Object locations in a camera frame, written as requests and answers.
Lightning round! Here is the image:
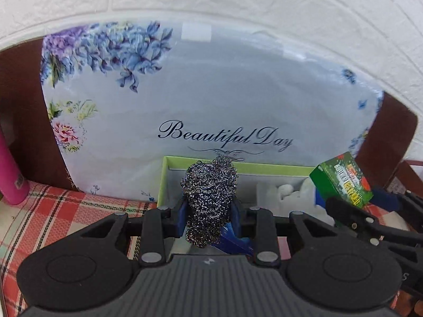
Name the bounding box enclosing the green patterned small box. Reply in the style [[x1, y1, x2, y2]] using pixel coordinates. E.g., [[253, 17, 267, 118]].
[[310, 152, 374, 208]]

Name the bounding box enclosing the steel wool scrubber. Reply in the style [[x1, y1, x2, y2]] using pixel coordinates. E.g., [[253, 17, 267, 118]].
[[181, 155, 238, 248]]

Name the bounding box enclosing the blue medicine box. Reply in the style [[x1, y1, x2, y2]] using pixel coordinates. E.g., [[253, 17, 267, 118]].
[[212, 222, 253, 256]]

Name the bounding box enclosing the brown cardboard box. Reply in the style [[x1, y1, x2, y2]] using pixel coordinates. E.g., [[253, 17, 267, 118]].
[[387, 160, 423, 197]]

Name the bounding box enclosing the brown wooden headboard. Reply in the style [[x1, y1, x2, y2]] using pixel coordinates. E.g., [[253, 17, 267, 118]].
[[1, 39, 417, 190]]

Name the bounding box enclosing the light green cardboard box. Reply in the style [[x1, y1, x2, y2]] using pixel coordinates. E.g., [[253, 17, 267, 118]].
[[156, 155, 338, 255]]

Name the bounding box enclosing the plaid bed sheet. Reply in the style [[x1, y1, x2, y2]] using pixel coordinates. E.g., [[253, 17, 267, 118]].
[[0, 179, 423, 317]]

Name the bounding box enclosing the floral plastic bag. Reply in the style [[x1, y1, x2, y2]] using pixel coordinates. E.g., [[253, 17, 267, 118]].
[[40, 21, 384, 200]]

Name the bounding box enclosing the pink thermos bottle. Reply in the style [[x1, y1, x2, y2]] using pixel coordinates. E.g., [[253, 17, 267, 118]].
[[0, 133, 29, 205]]

